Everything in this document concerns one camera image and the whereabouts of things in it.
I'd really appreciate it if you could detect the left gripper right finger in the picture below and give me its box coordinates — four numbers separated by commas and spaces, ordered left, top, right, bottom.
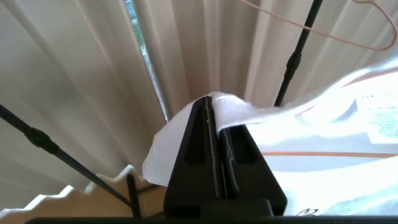
218, 124, 287, 217

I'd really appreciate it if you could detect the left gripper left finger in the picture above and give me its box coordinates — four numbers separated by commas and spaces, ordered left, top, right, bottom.
164, 96, 220, 217

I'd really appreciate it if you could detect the pink clothes hanger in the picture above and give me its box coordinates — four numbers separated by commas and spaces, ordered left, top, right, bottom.
262, 67, 398, 159
241, 0, 398, 52

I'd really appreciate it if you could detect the white printed t-shirt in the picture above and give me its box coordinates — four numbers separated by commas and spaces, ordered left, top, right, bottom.
142, 57, 398, 217

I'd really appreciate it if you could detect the black clothes rack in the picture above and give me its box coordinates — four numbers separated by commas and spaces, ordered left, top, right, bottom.
0, 0, 324, 218

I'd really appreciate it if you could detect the beige curtain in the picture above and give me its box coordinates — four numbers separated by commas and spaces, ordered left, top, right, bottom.
0, 0, 398, 212

